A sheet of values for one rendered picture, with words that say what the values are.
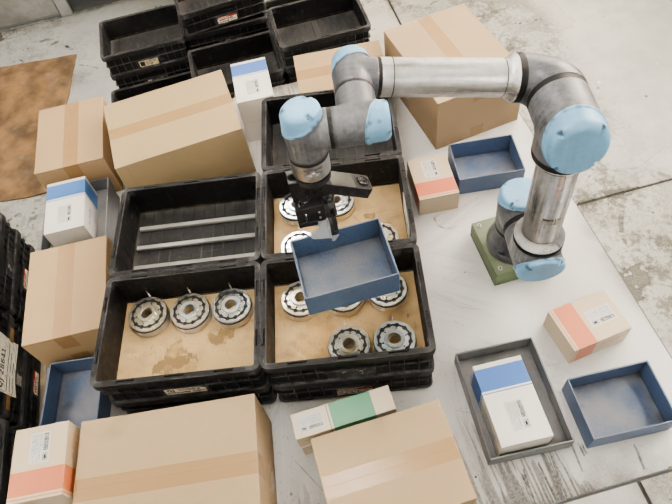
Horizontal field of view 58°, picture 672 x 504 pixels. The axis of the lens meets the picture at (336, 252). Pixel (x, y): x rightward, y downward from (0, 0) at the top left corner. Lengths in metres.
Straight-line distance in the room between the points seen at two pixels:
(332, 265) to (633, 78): 2.44
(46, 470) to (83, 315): 0.42
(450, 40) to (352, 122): 1.09
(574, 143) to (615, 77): 2.32
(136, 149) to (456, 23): 1.12
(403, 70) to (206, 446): 0.88
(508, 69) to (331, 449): 0.86
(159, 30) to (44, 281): 1.84
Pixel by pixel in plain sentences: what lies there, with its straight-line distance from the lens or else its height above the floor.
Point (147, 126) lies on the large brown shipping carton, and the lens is 2.03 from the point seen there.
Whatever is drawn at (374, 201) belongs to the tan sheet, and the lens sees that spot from 1.74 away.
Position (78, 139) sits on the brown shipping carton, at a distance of 2.16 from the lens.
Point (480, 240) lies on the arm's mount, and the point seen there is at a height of 0.76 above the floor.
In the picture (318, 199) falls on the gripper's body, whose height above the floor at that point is 1.26.
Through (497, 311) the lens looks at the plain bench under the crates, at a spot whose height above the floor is 0.70.
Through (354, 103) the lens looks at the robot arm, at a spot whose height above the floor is 1.45.
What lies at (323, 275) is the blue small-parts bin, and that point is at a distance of 1.33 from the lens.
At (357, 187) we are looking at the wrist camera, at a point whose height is 1.27.
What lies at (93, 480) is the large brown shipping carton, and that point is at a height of 0.90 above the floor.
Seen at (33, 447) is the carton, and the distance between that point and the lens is 1.55.
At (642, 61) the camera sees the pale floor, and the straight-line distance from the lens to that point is 3.61.
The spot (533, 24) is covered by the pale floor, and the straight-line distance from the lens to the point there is 3.74.
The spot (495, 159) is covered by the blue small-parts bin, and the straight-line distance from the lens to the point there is 2.02.
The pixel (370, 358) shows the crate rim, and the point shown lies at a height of 0.93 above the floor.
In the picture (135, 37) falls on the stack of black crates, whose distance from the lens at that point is 3.38.
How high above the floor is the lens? 2.19
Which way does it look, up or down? 56 degrees down
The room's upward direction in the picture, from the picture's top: 11 degrees counter-clockwise
